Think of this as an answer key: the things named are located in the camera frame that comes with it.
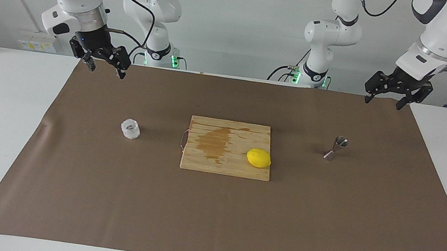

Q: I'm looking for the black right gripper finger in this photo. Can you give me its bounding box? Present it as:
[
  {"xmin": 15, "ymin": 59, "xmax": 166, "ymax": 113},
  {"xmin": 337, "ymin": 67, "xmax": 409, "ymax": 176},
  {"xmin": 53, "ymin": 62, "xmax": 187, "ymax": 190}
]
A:
[
  {"xmin": 67, "ymin": 37, "xmax": 99, "ymax": 72},
  {"xmin": 102, "ymin": 44, "xmax": 133, "ymax": 80}
]

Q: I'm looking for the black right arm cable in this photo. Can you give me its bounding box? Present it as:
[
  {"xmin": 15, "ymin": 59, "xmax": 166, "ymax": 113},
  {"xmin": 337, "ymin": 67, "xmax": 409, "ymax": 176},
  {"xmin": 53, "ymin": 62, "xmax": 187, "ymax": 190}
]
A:
[{"xmin": 83, "ymin": 0, "xmax": 158, "ymax": 49}]

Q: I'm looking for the white wall socket box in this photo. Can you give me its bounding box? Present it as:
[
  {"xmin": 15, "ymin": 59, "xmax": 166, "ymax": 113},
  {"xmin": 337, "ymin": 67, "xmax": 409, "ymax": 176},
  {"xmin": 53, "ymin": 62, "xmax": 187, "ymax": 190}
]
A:
[{"xmin": 17, "ymin": 29, "xmax": 59, "ymax": 54}]

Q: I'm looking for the metal jigger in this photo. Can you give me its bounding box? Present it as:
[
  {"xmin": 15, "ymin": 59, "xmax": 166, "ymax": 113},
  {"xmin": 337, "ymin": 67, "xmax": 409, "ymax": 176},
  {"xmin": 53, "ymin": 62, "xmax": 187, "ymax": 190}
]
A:
[{"xmin": 323, "ymin": 134, "xmax": 350, "ymax": 163}]

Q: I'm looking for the brown paper table mat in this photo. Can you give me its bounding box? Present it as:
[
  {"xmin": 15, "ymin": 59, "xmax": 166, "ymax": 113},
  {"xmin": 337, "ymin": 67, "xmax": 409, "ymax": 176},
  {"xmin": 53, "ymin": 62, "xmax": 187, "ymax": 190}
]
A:
[{"xmin": 0, "ymin": 47, "xmax": 447, "ymax": 251}]

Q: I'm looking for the wooden cutting board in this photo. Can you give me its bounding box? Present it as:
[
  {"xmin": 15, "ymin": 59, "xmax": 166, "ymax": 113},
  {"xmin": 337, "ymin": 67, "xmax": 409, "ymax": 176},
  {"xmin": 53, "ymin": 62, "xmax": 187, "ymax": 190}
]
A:
[{"xmin": 177, "ymin": 114, "xmax": 276, "ymax": 182}]

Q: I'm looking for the yellow lemon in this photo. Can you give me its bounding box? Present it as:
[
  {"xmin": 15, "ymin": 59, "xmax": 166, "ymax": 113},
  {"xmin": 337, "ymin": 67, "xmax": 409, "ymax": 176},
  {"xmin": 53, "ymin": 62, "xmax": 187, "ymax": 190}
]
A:
[{"xmin": 245, "ymin": 147, "xmax": 273, "ymax": 170}]

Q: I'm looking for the clear textured cup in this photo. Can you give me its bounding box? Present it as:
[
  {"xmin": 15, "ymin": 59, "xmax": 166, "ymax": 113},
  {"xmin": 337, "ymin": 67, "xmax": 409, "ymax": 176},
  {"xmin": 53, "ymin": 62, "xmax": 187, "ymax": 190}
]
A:
[{"xmin": 119, "ymin": 118, "xmax": 142, "ymax": 141}]

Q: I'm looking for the black base cable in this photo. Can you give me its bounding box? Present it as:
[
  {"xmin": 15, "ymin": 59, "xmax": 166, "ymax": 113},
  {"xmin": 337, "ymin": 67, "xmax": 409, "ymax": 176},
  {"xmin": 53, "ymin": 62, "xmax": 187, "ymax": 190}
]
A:
[
  {"xmin": 125, "ymin": 43, "xmax": 148, "ymax": 66},
  {"xmin": 267, "ymin": 42, "xmax": 315, "ymax": 86}
]

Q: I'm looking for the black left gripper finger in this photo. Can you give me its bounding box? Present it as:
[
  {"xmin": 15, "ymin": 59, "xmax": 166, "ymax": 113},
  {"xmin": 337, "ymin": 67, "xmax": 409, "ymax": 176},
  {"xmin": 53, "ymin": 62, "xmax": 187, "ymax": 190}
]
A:
[
  {"xmin": 363, "ymin": 70, "xmax": 397, "ymax": 107},
  {"xmin": 395, "ymin": 79, "xmax": 434, "ymax": 115}
]

